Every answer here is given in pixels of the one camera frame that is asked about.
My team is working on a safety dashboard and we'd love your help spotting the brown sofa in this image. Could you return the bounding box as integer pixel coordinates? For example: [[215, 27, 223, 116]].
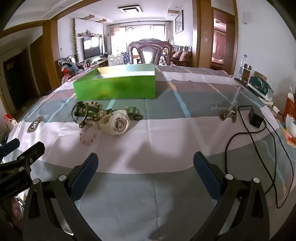
[[171, 50, 192, 66]]

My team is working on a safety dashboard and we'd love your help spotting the black power adapter with cable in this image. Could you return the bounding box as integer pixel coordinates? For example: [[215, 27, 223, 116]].
[[225, 105, 294, 209]]

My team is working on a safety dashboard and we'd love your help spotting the carved wooden chair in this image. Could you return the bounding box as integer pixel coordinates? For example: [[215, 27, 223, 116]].
[[128, 39, 173, 66]]

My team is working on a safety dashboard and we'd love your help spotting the dark green bangle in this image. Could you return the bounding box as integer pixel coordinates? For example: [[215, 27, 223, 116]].
[[72, 101, 111, 123]]

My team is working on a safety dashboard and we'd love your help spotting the white bowl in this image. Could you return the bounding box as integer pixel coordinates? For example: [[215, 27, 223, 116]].
[[284, 113, 296, 130]]

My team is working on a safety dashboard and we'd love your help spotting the framed wall picture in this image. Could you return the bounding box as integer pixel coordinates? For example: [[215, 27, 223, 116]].
[[175, 10, 184, 34]]

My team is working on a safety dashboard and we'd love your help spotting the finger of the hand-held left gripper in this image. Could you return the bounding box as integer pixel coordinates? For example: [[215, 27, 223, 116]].
[[0, 138, 20, 159], [0, 142, 46, 179]]

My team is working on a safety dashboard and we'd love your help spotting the wooden television cabinet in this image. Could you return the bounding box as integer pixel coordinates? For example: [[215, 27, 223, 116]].
[[79, 58, 109, 69]]

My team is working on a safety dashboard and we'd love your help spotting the glass jar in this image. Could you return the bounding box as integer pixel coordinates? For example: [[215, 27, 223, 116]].
[[240, 64, 253, 82]]

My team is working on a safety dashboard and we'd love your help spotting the ivy garland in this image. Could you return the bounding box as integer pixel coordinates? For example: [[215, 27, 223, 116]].
[[72, 18, 80, 63]]

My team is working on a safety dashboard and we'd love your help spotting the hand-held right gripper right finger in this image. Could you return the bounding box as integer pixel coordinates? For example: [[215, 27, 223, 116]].
[[191, 151, 271, 241]]

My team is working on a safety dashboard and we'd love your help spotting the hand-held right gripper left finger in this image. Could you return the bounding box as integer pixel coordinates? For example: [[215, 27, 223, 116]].
[[22, 152, 102, 241]]

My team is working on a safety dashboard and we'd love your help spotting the white play fence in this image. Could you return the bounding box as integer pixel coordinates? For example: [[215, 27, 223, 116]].
[[107, 54, 124, 66]]

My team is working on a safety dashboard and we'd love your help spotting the green tissue pack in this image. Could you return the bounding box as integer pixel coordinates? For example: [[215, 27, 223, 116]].
[[248, 76, 274, 98]]

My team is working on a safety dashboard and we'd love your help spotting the rectangular ceiling light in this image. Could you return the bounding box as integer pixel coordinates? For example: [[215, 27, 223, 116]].
[[118, 6, 141, 14]]

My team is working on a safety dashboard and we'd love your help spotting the orange basket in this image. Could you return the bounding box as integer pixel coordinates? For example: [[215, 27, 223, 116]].
[[285, 96, 296, 116]]

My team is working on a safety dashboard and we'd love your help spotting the pile of clothes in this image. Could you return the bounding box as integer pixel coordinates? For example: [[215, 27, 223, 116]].
[[61, 62, 79, 77]]

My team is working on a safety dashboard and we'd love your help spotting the green bead bracelet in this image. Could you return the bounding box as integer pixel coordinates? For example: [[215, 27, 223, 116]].
[[125, 105, 141, 115]]

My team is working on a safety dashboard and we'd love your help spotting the red white paper bag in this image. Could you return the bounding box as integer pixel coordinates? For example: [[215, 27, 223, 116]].
[[3, 113, 18, 130]]

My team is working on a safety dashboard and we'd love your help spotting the green cardboard box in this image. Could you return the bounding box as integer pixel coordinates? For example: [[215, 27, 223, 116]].
[[73, 64, 156, 100]]

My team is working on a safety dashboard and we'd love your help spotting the plastic water bottle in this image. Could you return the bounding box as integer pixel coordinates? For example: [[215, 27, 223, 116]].
[[238, 54, 248, 80]]

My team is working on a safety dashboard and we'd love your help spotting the flat screen television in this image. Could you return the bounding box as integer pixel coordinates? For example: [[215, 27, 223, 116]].
[[83, 37, 103, 60]]

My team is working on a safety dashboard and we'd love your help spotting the amber and white bead bracelet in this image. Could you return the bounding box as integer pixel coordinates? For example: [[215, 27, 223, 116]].
[[79, 110, 109, 129]]

